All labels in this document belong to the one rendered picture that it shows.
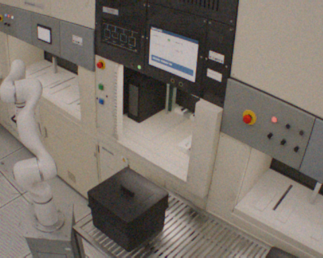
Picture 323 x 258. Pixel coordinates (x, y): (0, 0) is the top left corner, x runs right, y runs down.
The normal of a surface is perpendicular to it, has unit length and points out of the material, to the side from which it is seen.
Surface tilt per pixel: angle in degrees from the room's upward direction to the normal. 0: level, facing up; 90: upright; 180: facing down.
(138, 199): 0
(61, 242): 90
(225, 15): 90
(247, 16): 90
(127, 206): 0
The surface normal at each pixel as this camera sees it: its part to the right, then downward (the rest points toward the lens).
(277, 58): -0.64, 0.40
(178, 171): 0.05, -0.83
